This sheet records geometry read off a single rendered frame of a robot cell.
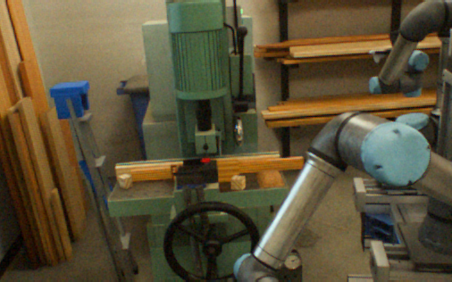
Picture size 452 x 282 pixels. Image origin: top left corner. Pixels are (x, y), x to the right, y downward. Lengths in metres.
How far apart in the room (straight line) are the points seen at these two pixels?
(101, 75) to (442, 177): 3.30
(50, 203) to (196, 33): 1.75
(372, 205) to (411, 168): 0.91
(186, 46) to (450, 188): 0.85
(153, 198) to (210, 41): 0.54
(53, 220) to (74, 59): 1.59
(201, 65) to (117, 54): 2.52
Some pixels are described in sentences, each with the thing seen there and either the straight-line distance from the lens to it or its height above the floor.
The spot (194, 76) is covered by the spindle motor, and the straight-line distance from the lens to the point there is 1.42.
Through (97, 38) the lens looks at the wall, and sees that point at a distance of 3.90.
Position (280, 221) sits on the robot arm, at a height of 1.03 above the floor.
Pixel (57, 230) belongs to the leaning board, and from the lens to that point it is 2.93.
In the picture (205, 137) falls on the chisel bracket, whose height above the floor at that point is 1.06.
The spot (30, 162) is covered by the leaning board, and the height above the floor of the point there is 0.68.
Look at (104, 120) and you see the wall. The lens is 4.02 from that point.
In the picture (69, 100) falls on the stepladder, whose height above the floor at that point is 1.10.
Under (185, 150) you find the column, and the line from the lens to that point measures 1.76.
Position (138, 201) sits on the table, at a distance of 1.47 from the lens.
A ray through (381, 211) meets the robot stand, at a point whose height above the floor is 0.69.
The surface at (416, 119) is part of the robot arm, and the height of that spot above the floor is 1.05.
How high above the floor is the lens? 1.50
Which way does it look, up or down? 19 degrees down
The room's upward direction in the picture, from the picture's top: 4 degrees counter-clockwise
